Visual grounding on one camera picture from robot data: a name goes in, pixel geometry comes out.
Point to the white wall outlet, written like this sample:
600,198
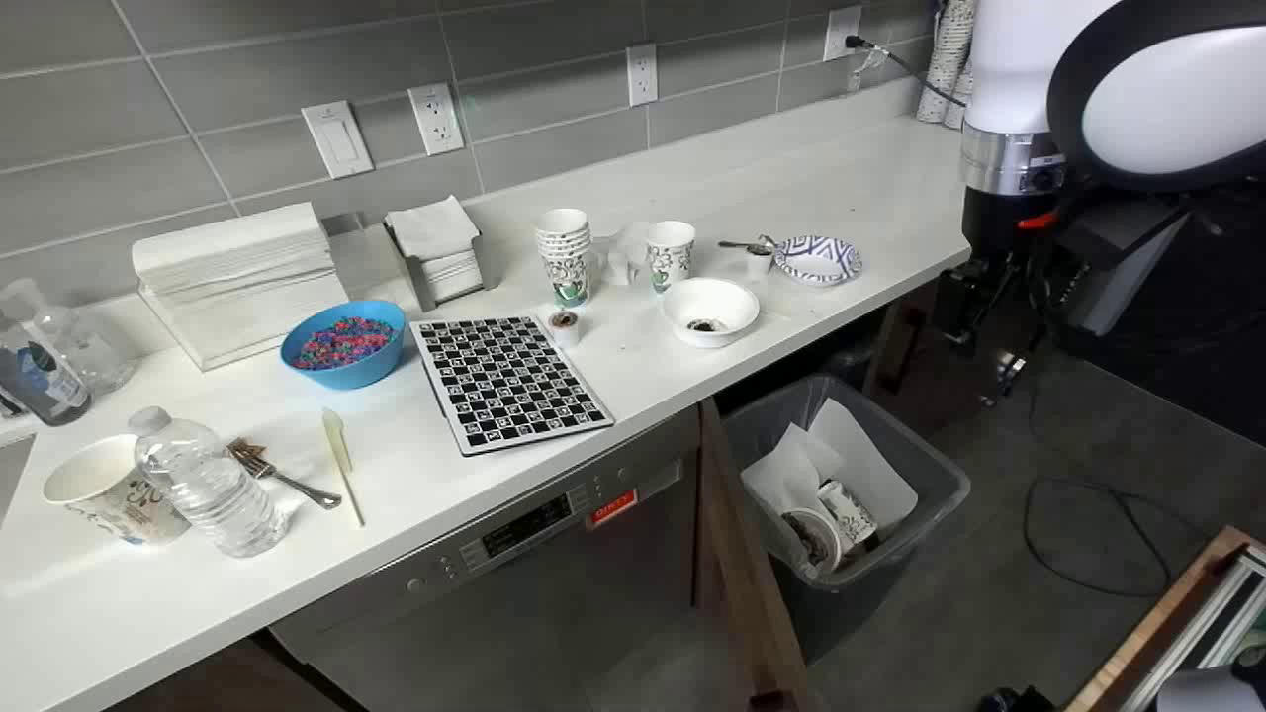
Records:
437,116
642,72

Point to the right patterned coffee cup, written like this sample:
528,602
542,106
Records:
666,256

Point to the metal fork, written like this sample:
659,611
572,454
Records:
261,469

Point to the clear glass jar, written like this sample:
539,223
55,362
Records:
33,364

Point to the white wall switch plate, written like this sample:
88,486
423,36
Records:
336,140

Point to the patterned coffee cup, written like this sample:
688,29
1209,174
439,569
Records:
666,256
561,246

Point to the blue bowl with candy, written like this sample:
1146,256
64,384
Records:
348,346

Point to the white patterned mug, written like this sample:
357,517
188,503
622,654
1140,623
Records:
109,487

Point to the black perforated tray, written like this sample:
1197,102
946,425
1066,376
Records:
503,381

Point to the grey trash bin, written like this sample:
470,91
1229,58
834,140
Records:
844,496

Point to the small napkin stack holder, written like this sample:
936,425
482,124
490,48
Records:
439,246

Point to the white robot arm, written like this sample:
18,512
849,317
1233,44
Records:
1146,91

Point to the left patterned coffee cup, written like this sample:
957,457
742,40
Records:
561,246

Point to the white bowl with coffee grounds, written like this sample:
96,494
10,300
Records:
710,312

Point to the clear plastic water bottle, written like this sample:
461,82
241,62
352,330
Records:
203,480

